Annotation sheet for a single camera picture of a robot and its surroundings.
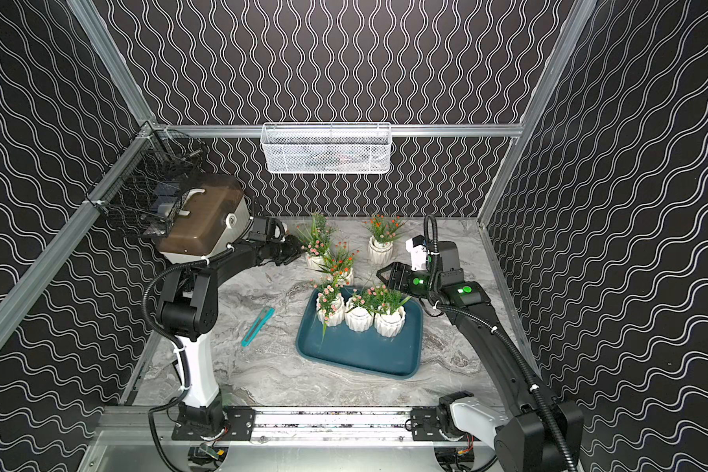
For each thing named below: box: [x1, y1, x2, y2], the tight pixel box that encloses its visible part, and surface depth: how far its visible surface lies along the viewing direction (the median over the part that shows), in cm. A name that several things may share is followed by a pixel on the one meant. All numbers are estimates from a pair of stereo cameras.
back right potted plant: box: [363, 214, 406, 266], surface depth 105 cm
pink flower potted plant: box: [345, 288, 374, 333], surface depth 87 cm
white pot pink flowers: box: [309, 276, 346, 343], surface depth 83 cm
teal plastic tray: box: [295, 287, 424, 380], surface depth 91 cm
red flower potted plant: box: [313, 240, 360, 287], surface depth 96 cm
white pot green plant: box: [367, 284, 412, 339], surface depth 87 cm
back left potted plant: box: [295, 211, 337, 267], surface depth 101 cm
